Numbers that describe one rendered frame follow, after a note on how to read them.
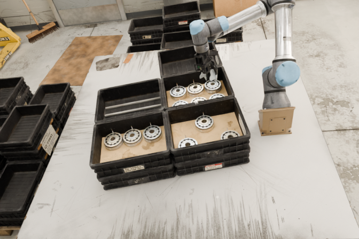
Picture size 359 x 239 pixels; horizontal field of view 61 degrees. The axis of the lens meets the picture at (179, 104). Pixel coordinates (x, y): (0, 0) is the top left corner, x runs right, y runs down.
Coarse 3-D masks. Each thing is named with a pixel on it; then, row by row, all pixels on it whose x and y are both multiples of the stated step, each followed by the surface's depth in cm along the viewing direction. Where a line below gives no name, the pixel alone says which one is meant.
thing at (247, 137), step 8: (200, 104) 169; (240, 112) 160; (168, 120) 163; (168, 128) 159; (168, 136) 155; (240, 136) 148; (248, 136) 147; (200, 144) 148; (208, 144) 147; (216, 144) 148; (224, 144) 149; (176, 152) 148
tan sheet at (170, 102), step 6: (204, 84) 196; (222, 84) 193; (186, 90) 194; (204, 90) 192; (222, 90) 189; (168, 96) 193; (186, 96) 190; (204, 96) 188; (168, 102) 188; (174, 102) 188
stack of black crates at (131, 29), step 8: (160, 16) 349; (136, 24) 357; (144, 24) 357; (152, 24) 356; (160, 24) 356; (128, 32) 333; (136, 32) 332; (144, 32) 332; (152, 32) 333; (160, 32) 332; (136, 40) 340; (144, 40) 339; (152, 40) 338; (160, 40) 339
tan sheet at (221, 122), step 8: (192, 120) 174; (216, 120) 172; (224, 120) 171; (232, 120) 170; (176, 128) 172; (184, 128) 171; (192, 128) 170; (216, 128) 167; (224, 128) 167; (232, 128) 166; (176, 136) 167; (184, 136) 167; (192, 136) 166; (200, 136) 165; (208, 136) 164; (216, 136) 163; (176, 144) 163
